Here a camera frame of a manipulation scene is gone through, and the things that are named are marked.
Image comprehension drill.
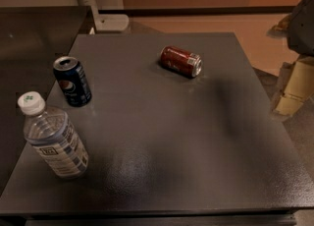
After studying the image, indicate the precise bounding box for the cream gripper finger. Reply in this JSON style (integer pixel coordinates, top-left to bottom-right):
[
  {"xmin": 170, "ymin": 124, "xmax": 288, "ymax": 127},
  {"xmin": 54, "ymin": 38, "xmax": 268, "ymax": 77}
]
[{"xmin": 271, "ymin": 56, "xmax": 314, "ymax": 117}]

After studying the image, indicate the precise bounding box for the red coke can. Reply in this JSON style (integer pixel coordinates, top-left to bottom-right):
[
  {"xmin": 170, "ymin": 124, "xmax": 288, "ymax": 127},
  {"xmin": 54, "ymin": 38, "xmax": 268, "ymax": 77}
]
[{"xmin": 160, "ymin": 46, "xmax": 202, "ymax": 78}]

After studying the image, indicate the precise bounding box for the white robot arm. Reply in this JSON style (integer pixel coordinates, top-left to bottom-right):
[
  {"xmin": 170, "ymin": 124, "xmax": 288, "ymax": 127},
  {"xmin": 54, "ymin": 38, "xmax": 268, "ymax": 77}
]
[{"xmin": 271, "ymin": 0, "xmax": 314, "ymax": 120}]

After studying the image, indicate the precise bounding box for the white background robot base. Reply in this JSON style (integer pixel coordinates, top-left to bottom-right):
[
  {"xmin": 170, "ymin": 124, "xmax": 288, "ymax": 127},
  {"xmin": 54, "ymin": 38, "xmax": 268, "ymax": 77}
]
[{"xmin": 71, "ymin": 0, "xmax": 135, "ymax": 34}]

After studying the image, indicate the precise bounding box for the blue pepsi can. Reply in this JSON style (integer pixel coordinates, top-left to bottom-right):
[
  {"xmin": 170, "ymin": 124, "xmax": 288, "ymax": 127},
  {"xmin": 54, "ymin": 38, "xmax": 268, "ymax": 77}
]
[{"xmin": 53, "ymin": 56, "xmax": 92, "ymax": 107}]

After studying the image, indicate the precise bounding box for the clear plastic water bottle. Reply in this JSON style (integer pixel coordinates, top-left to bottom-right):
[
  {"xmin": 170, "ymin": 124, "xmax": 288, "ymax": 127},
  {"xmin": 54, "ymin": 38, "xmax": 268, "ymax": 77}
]
[{"xmin": 18, "ymin": 91, "xmax": 88, "ymax": 179}]

